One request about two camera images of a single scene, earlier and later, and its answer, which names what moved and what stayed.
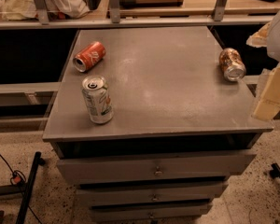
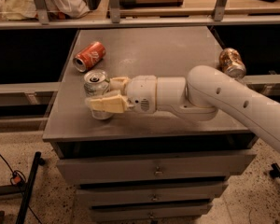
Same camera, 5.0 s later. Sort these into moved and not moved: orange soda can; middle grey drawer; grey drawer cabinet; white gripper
Moved: white gripper
Not moved: middle grey drawer; orange soda can; grey drawer cabinet
